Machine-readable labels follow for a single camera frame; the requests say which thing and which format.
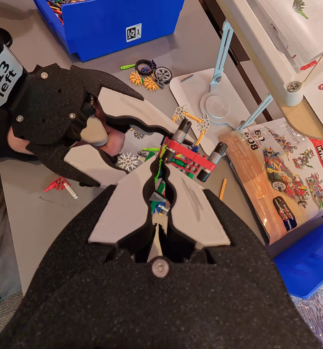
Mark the small tyre with hub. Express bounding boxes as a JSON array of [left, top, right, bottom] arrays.
[[135, 59, 157, 77]]

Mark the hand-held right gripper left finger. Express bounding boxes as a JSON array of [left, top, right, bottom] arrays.
[[87, 156, 158, 248]]

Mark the blue storage bin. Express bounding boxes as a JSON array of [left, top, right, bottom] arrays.
[[33, 0, 185, 63], [273, 215, 323, 299]]

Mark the clear plastic wrap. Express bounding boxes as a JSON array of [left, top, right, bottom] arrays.
[[290, 283, 323, 349]]

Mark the thin metal wire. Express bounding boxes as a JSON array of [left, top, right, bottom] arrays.
[[297, 35, 323, 88]]

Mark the white snowflake connector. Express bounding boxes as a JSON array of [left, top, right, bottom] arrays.
[[117, 152, 139, 172]]

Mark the person's left hand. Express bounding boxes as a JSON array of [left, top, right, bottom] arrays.
[[7, 127, 127, 158]]

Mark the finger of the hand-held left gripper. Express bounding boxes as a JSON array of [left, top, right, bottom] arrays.
[[97, 87, 194, 146], [63, 143, 130, 189]]

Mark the clear picture sleeve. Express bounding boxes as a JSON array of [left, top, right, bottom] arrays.
[[255, 0, 323, 75]]

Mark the colourful construction toy model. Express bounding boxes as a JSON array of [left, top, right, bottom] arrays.
[[142, 105, 228, 216]]

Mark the printed toy packaging bag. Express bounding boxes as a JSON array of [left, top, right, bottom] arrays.
[[218, 117, 323, 246]]

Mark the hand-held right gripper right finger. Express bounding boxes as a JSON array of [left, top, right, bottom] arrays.
[[161, 160, 232, 250]]

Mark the white code sticker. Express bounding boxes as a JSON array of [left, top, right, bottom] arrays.
[[125, 23, 142, 43]]

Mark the red corner connector assembly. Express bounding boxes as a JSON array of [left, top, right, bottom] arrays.
[[44, 176, 79, 200]]

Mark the white instruction board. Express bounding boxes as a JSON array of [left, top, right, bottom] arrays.
[[248, 0, 323, 143]]

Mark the pile of small toy pieces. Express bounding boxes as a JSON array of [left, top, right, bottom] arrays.
[[42, 0, 82, 25]]

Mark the white clamp knob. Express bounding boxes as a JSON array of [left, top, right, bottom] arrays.
[[285, 80, 305, 107]]

